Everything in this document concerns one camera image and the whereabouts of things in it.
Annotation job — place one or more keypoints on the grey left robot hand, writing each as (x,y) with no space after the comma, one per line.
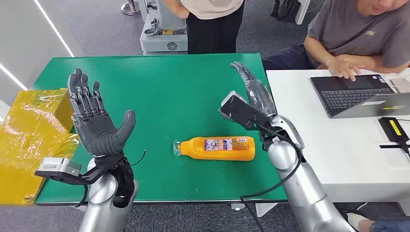
(96,128)

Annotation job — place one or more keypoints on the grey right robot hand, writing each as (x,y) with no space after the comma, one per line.
(259,94)

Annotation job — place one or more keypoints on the orange plastic bottle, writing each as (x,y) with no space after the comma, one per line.
(198,150)

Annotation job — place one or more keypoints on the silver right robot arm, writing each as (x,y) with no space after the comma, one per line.
(304,185)

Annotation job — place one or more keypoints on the yellow film-wrapped cardboard box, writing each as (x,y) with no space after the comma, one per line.
(29,137)

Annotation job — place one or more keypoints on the standing person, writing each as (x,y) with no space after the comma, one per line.
(211,28)

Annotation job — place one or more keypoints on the person's hand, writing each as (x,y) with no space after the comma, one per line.
(342,68)

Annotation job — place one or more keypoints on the black bags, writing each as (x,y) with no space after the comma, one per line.
(286,9)

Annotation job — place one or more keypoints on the dark grey laptop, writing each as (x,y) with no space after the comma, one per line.
(349,93)

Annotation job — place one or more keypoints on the white panel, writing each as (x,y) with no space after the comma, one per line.
(302,11)

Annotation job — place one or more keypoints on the grey machine base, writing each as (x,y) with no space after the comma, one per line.
(163,41)

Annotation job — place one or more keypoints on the seated person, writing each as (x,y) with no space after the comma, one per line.
(352,32)

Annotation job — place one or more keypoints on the metal stanchion base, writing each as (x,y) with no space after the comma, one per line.
(129,8)

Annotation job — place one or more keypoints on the black power adapter yellow label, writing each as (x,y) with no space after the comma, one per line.
(392,129)

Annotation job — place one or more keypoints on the pale phone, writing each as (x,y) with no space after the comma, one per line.
(400,84)

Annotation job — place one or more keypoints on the person's foot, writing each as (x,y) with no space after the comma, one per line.
(355,221)

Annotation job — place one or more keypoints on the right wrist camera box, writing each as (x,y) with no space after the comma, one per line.
(240,112)

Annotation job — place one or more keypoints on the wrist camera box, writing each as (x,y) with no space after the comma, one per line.
(240,112)
(59,166)

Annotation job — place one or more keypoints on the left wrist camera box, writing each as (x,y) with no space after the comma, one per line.
(59,166)

